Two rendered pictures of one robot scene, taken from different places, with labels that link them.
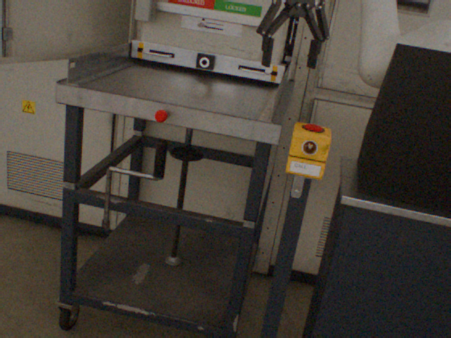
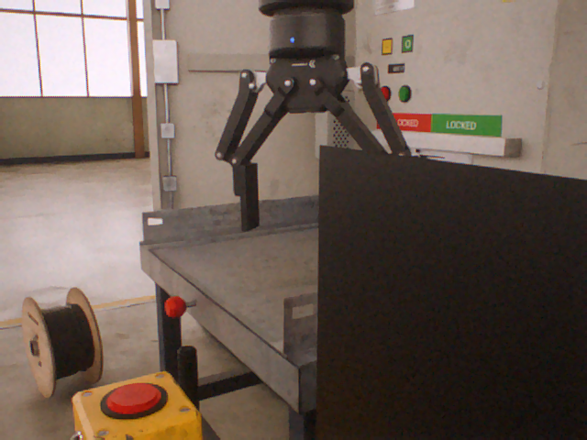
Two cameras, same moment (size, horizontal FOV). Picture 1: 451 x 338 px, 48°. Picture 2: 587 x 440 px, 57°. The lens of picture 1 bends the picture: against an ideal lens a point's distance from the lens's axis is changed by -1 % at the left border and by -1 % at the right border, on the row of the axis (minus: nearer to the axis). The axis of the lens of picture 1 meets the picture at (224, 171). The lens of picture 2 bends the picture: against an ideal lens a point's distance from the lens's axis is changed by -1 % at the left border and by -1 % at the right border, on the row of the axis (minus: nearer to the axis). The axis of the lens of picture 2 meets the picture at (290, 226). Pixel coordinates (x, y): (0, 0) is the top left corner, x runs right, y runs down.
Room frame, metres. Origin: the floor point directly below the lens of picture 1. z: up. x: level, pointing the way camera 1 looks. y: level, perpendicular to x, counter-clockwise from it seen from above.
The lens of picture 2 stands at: (0.93, -0.54, 1.12)
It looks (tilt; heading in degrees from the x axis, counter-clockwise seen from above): 13 degrees down; 52
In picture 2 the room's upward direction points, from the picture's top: straight up
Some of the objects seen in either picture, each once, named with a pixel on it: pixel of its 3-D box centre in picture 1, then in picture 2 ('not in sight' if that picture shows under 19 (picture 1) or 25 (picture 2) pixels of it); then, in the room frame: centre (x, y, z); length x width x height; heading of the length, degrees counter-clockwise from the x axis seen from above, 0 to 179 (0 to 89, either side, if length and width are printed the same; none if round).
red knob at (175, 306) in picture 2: (162, 115); (181, 305); (1.28, 0.18, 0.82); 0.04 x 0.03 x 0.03; 173
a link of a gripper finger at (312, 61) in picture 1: (312, 54); not in sight; (1.32, -0.18, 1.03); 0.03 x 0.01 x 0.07; 30
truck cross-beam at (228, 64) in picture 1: (207, 60); not in sight; (1.79, 0.12, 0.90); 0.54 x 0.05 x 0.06; 83
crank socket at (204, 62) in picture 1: (204, 61); not in sight; (1.75, 0.12, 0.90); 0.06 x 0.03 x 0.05; 83
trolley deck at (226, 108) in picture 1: (194, 89); (367, 269); (1.64, 0.14, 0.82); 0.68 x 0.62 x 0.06; 173
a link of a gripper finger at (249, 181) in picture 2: (267, 51); (249, 196); (1.25, -0.06, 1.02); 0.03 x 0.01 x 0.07; 30
